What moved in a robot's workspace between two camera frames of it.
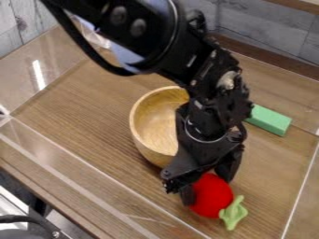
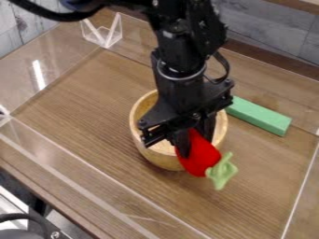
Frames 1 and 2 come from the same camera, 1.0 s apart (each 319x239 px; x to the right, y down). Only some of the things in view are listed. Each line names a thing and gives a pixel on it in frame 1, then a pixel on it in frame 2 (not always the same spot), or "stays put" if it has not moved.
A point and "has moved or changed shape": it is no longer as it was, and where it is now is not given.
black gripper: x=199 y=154 to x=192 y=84
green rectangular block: x=269 y=119 stays put
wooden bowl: x=153 y=123 stays put
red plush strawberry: x=215 y=202 has moved or changed shape
